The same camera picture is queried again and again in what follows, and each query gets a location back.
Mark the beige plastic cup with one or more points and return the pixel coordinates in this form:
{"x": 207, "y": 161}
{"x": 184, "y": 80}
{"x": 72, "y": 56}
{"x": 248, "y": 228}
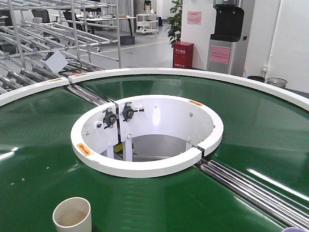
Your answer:
{"x": 73, "y": 215}

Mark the purple plastic cup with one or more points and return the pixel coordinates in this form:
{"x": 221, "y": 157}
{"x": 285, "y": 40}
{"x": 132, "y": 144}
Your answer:
{"x": 294, "y": 229}

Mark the steel conveyor rollers left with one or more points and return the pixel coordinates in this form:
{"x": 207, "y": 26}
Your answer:
{"x": 88, "y": 96}

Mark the steel conveyor rollers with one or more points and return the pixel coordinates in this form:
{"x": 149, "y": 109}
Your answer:
{"x": 88, "y": 96}
{"x": 284, "y": 209}

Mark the green circular conveyor belt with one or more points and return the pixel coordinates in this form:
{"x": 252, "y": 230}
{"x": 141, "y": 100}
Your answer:
{"x": 265, "y": 138}

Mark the black waste bin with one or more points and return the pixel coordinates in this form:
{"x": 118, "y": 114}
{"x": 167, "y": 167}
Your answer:
{"x": 256, "y": 78}

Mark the mesh waste bin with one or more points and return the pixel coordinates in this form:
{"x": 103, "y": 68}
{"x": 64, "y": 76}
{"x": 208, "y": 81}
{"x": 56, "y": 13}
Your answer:
{"x": 277, "y": 82}

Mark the white outer conveyor rim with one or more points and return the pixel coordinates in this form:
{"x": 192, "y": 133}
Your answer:
{"x": 62, "y": 81}

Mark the steel conveyor rollers right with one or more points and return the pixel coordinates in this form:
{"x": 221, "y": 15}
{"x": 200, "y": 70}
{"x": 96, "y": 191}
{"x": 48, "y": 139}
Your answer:
{"x": 284, "y": 209}

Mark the right black bearing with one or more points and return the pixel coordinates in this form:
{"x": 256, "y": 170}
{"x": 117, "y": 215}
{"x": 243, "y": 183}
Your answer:
{"x": 128, "y": 111}

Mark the black bearing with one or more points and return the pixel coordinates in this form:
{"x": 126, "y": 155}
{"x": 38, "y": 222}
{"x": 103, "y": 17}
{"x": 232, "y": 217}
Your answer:
{"x": 109, "y": 118}
{"x": 128, "y": 111}

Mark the left black bearing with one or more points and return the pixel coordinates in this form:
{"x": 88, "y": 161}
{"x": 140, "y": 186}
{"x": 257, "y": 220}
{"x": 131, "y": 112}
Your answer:
{"x": 109, "y": 118}

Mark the red fire extinguisher box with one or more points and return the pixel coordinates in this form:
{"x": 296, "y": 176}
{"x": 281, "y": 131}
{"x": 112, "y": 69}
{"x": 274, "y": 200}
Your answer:
{"x": 183, "y": 55}

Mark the green potted plant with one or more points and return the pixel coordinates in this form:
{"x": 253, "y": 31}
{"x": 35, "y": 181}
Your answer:
{"x": 175, "y": 22}

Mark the white utility cart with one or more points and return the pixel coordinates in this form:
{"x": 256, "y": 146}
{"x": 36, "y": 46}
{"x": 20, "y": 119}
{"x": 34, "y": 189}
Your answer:
{"x": 146, "y": 23}

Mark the black water dispenser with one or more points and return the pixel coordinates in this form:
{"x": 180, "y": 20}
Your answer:
{"x": 227, "y": 32}

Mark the metal roller rack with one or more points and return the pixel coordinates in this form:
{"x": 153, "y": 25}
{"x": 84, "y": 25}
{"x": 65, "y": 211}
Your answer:
{"x": 33, "y": 39}

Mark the white control box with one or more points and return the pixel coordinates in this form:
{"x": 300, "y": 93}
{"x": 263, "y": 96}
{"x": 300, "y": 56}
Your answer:
{"x": 54, "y": 61}

